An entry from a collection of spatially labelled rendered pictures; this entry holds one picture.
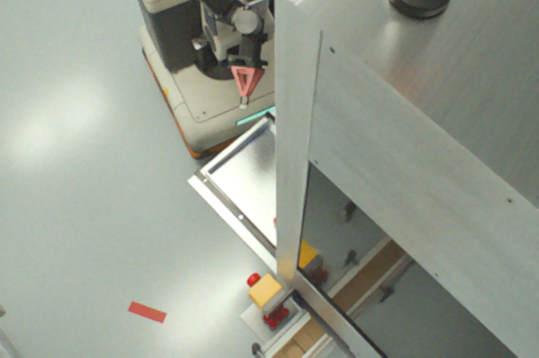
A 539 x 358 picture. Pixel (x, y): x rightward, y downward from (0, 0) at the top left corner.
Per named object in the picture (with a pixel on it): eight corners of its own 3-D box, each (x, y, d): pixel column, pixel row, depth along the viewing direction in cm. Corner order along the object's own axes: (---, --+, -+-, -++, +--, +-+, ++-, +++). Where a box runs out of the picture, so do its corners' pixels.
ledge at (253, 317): (309, 322, 166) (310, 321, 164) (274, 355, 162) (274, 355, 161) (273, 284, 170) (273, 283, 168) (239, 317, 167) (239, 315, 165)
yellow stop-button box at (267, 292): (287, 298, 159) (287, 292, 152) (267, 317, 157) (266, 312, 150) (267, 277, 161) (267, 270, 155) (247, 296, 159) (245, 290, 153)
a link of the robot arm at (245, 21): (237, -7, 160) (217, 20, 161) (227, -17, 148) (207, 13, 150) (273, 19, 159) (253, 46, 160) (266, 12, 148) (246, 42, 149)
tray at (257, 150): (348, 198, 179) (350, 194, 175) (283, 258, 171) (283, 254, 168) (269, 123, 189) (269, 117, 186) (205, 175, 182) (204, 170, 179)
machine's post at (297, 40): (297, 332, 248) (365, -9, 57) (286, 343, 247) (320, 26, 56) (286, 321, 250) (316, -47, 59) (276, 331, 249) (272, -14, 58)
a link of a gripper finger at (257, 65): (262, 99, 161) (266, 63, 160) (249, 97, 155) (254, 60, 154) (239, 95, 164) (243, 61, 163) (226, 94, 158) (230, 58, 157)
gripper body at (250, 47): (268, 68, 162) (271, 40, 162) (251, 64, 153) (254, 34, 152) (246, 66, 165) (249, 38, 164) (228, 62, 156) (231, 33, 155)
